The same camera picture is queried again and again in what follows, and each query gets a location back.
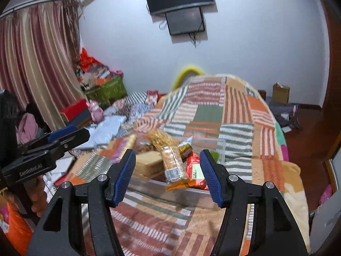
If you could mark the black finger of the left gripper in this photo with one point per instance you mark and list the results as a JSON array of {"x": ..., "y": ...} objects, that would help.
[
  {"x": 41, "y": 142},
  {"x": 69, "y": 138}
]

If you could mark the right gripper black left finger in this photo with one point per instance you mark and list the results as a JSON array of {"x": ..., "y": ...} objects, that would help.
[{"x": 75, "y": 209}]

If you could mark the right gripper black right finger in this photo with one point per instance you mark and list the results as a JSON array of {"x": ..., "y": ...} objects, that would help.
[{"x": 275, "y": 231}]

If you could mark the red white chip bag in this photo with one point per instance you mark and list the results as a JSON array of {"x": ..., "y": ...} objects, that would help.
[{"x": 194, "y": 172}]

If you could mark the purple yellow cake roll pack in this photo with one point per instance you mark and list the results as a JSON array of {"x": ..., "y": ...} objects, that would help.
[{"x": 121, "y": 146}]

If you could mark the sliced bread loaf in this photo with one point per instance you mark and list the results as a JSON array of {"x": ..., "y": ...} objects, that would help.
[{"x": 148, "y": 165}]

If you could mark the orange cracker pack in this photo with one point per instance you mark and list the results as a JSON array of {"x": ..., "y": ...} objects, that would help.
[{"x": 175, "y": 173}]

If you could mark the clear bag brown snacks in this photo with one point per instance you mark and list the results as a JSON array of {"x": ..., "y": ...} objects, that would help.
[{"x": 154, "y": 140}]

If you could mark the person's left hand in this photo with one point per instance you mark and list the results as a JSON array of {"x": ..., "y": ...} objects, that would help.
[{"x": 37, "y": 195}]

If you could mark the white plastic mailer bag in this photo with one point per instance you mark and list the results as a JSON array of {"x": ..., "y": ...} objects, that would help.
[{"x": 103, "y": 132}]

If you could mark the pink clothing pile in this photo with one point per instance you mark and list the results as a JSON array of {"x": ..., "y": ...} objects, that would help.
[{"x": 27, "y": 129}]

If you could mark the red flat box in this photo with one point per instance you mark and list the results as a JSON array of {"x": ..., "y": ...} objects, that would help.
[{"x": 73, "y": 110}]

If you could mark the pink plush toy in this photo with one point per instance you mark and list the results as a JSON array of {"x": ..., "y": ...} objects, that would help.
[{"x": 95, "y": 110}]

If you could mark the green round jelly cup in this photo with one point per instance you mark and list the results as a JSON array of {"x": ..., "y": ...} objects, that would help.
[{"x": 215, "y": 156}]

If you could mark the green storage box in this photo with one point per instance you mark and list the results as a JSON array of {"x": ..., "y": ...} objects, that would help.
[{"x": 108, "y": 92}]

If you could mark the checkered patterned pillow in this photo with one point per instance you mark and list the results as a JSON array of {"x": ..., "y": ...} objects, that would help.
[{"x": 136, "y": 104}]

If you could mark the clear plastic storage bin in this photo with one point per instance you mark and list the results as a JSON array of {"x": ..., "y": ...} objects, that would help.
[{"x": 163, "y": 175}]

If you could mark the red plastic bag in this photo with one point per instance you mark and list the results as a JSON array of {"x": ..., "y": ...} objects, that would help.
[{"x": 86, "y": 61}]

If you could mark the white refrigerator with stickers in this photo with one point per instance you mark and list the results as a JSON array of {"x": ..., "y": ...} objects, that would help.
[{"x": 326, "y": 223}]

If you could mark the dark clothes floor pile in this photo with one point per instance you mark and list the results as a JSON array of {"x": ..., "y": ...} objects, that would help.
[{"x": 285, "y": 114}]

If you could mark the brown cardboard box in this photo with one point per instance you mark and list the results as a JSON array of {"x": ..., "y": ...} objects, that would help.
[{"x": 280, "y": 93}]

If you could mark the yellow curved headboard tube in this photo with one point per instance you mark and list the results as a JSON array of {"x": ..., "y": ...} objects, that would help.
[{"x": 185, "y": 73}]

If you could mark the brown wooden door frame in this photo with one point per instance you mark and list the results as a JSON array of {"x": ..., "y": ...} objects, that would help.
[{"x": 331, "y": 106}]

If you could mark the small black wall monitor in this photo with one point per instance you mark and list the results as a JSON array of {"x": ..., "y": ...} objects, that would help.
[{"x": 185, "y": 21}]

